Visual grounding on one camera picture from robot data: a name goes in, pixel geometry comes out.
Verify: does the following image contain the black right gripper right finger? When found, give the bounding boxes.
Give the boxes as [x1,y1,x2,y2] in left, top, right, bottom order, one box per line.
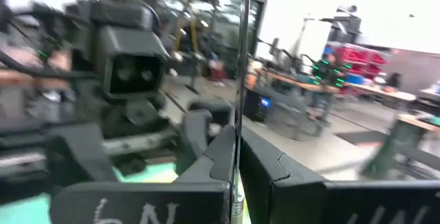
[239,127,440,224]

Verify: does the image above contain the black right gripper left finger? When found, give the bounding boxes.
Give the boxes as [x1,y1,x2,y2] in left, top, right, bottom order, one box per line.
[49,124,238,224]

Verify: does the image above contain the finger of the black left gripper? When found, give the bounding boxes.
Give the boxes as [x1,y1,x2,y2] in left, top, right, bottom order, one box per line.
[45,124,118,191]
[176,108,215,176]

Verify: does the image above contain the all-silver table knife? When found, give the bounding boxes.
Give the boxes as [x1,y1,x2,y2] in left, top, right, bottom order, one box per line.
[230,0,254,224]

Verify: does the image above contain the black computer tower blue light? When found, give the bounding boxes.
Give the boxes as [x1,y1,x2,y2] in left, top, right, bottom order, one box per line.
[243,88,276,122]

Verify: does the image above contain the red storage bins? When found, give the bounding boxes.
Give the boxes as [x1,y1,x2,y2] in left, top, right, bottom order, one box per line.
[322,41,388,77]

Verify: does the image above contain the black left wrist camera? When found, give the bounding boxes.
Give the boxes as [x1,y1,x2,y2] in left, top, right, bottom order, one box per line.
[98,24,171,98]

